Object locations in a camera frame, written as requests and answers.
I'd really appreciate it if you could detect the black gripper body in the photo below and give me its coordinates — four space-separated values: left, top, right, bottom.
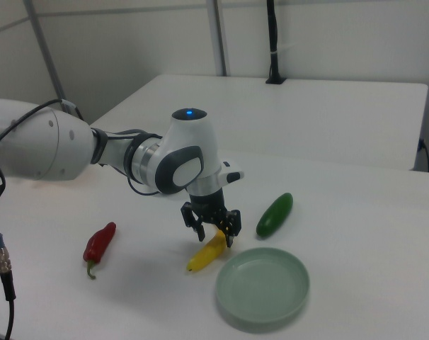
186 187 229 225

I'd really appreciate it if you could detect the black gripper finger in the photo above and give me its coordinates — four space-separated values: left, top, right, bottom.
180 201 207 243
216 209 242 249

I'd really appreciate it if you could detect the yellow banana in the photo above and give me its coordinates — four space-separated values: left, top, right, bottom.
185 229 227 273

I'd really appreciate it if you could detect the pale green plastic plate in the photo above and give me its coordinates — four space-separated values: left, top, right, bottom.
214 246 311 325

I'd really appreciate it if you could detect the green cucumber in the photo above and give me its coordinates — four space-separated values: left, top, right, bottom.
256 192 294 238

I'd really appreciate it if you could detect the red chili pepper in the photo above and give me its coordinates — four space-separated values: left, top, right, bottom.
82 222 117 280

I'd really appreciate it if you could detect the white adjoining table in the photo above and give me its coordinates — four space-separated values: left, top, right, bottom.
88 74 429 171

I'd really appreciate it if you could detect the black stand pole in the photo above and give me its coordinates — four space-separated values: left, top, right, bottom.
265 0 282 79

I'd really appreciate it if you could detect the wide grey partition post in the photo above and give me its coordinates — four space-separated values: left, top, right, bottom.
205 0 233 77

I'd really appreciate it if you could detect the thick cable with metal connector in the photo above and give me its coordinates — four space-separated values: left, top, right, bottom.
0 161 18 340

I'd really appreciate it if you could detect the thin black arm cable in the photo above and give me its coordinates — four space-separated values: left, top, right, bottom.
0 98 166 196

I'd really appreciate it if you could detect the black wall socket cable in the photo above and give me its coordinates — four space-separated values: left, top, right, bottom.
418 137 429 173

